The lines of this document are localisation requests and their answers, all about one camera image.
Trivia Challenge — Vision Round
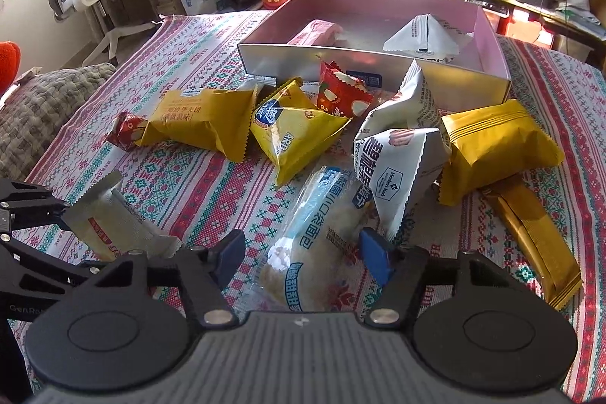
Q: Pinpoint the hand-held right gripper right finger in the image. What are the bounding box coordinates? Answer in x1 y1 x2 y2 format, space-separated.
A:
359 230 514 329

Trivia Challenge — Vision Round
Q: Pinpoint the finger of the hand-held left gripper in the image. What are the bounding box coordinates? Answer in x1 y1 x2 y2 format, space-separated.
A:
0 179 68 235
0 236 114 292

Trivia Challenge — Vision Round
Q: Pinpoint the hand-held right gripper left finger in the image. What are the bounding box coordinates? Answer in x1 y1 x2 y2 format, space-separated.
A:
95 230 246 330

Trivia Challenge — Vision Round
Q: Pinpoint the clear blue-print bread packet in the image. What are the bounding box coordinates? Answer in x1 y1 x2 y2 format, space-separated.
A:
257 165 376 314

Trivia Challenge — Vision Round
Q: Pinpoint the large white printed snack packet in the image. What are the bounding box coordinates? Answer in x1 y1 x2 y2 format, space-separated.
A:
353 111 454 245

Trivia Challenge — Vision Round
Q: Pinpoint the translucent white red-label packet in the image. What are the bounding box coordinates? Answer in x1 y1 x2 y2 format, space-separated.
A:
61 170 183 264

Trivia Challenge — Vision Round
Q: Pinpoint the small red snack packet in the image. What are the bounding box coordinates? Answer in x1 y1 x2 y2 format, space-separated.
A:
105 111 148 152

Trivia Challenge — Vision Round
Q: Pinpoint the yellow blue-logo chips packet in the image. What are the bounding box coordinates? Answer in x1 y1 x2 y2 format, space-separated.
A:
249 76 354 188

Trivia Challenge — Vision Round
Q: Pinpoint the yellow pastry packet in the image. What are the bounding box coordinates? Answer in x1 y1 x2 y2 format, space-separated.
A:
437 98 567 207
141 88 259 163

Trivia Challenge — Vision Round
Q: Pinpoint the gold bar snack packet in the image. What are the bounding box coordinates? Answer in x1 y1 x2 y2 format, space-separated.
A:
482 176 584 311

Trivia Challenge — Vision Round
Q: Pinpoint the white triangular snack packet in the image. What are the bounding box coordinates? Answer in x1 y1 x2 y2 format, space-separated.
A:
397 60 451 140
382 13 475 65

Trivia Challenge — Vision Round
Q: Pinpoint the pink cardboard box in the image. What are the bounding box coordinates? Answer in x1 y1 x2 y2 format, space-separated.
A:
237 0 513 108

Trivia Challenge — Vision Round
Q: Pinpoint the patterned woven cloth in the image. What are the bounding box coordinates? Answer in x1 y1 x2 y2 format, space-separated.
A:
8 9 606 404

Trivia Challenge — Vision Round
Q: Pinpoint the grey knitted blanket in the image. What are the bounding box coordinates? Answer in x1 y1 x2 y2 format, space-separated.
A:
0 62 117 193

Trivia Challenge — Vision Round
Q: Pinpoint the red-orange plush object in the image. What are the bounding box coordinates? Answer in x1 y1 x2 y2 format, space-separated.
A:
0 41 23 96

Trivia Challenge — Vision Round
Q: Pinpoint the pink snack packet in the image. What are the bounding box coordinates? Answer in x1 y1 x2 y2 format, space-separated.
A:
286 19 345 48

